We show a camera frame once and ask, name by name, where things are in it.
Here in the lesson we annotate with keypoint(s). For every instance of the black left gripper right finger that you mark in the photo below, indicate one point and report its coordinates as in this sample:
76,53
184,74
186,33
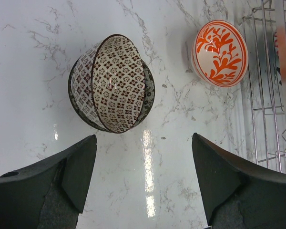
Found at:
236,193

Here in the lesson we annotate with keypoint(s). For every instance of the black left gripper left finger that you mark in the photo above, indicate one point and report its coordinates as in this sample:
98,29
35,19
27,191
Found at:
51,193

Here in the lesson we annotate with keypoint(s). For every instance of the brown dotted pattern bowl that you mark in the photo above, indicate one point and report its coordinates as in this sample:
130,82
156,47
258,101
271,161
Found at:
108,83

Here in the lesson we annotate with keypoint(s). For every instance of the orange floral white bowl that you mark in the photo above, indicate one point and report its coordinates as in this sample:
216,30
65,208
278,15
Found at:
219,54

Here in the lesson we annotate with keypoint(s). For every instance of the dark grey bottom bowl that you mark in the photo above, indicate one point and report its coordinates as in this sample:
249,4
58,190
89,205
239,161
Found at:
149,96

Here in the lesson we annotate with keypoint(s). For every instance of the stainless wire dish rack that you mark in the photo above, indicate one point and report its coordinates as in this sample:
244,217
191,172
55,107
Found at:
264,86

